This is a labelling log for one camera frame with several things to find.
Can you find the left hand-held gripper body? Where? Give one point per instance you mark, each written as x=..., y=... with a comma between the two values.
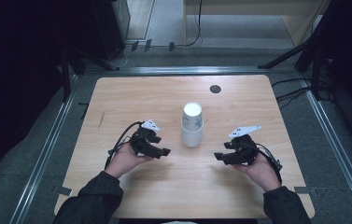
x=142, y=140

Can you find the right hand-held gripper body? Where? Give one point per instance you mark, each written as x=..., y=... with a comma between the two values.
x=246, y=149

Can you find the stack of white paper cups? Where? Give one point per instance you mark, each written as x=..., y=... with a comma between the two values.
x=192, y=130

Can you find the person's left hand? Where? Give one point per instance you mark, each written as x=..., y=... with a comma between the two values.
x=123, y=160

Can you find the person's right hand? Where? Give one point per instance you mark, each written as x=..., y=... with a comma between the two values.
x=262, y=174

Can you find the dark round table grommet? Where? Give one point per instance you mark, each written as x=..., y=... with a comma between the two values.
x=215, y=89

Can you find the grey tape strip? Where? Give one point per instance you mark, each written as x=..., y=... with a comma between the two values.
x=302, y=190
x=62, y=190

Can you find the black metal stand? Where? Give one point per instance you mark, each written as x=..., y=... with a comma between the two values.
x=65, y=74

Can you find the black tripod stand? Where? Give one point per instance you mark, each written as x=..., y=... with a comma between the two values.
x=288, y=54

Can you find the black cabinet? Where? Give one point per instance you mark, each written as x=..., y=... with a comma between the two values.
x=109, y=28

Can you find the light wooden cabinet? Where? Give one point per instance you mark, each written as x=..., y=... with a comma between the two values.
x=298, y=21

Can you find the metal floor rail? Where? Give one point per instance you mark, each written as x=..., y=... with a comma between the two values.
x=335, y=149
x=189, y=70
x=44, y=155

